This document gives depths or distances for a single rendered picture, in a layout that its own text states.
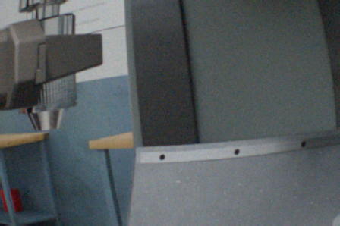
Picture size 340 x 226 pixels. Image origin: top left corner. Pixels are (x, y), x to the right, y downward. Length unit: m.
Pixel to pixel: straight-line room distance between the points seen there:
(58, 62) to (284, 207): 0.38
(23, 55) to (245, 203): 0.44
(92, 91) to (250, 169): 4.73
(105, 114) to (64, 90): 5.00
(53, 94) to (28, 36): 0.06
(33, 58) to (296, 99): 0.44
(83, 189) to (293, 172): 4.93
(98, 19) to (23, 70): 5.09
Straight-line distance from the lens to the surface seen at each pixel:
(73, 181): 5.74
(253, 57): 0.84
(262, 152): 0.83
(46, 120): 0.49
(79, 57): 0.48
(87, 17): 5.57
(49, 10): 0.50
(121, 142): 4.48
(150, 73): 0.88
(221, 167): 0.84
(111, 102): 5.45
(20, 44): 0.43
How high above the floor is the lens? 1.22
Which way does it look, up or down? 3 degrees down
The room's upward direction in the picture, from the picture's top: 6 degrees counter-clockwise
